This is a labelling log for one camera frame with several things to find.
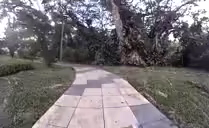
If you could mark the wood of trees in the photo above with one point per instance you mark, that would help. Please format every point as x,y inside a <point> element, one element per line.
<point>85,40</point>

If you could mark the large tree trunk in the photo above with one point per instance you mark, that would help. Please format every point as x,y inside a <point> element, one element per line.
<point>118,26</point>

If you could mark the stone slab path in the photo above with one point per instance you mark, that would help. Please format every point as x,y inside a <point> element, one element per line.
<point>92,103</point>

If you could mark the pole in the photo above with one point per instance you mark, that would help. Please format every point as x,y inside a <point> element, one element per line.
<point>61,43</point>

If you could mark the grass lawn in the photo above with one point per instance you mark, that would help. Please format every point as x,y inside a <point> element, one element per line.
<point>32,90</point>
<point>178,90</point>

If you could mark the low green hedge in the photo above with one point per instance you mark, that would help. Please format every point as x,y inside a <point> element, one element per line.
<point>8,68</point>

